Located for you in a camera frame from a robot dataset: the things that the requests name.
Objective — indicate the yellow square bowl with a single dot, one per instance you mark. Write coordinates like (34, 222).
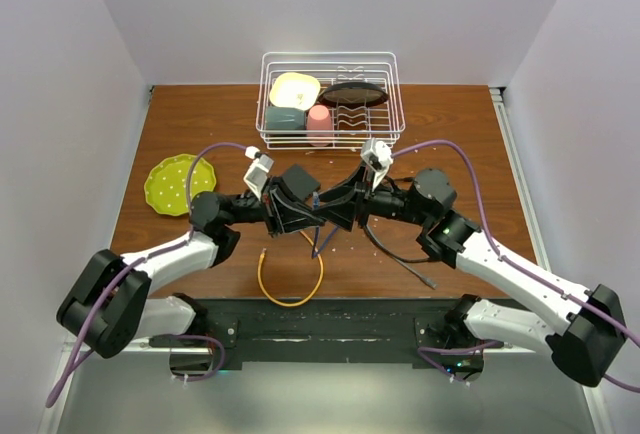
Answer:
(294, 90)

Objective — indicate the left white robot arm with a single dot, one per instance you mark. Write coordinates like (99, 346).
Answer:
(111, 303)

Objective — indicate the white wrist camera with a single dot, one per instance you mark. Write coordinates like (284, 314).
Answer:
(257, 174)
(377, 157)

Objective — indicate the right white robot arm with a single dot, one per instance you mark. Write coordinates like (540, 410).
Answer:
(580, 330)

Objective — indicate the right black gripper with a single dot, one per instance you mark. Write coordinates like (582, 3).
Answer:
(344, 214)

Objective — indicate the pink cup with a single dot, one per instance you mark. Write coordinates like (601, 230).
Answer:
(319, 125)

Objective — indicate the dark brown plate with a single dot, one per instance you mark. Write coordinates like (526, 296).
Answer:
(352, 94)

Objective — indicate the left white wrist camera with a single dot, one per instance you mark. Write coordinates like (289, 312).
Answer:
(257, 174)

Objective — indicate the white wire dish rack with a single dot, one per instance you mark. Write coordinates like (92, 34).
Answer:
(351, 127)

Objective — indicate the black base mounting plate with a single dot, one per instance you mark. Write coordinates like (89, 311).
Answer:
(339, 330)

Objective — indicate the black network switch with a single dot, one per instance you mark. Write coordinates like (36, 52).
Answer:
(300, 183)

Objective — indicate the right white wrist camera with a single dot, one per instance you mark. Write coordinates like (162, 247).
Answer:
(377, 157)

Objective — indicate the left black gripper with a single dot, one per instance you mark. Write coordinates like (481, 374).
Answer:
(297, 216)

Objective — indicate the green polka dot plate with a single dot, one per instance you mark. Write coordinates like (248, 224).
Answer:
(165, 186)

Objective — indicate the teal square cup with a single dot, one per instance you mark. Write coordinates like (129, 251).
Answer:
(284, 119)

